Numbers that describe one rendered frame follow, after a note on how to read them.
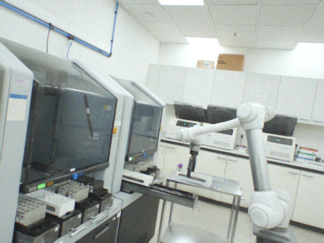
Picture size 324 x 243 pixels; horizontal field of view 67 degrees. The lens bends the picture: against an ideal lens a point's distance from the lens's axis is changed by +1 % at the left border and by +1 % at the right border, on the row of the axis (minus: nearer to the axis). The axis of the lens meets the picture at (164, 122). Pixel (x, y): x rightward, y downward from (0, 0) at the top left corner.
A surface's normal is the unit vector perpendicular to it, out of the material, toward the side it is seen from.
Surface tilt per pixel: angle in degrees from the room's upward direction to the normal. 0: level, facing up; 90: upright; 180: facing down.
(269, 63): 90
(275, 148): 90
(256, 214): 96
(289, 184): 90
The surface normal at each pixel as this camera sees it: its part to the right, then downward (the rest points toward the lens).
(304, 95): -0.33, 0.00
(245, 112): -0.70, -0.18
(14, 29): 0.93, 0.16
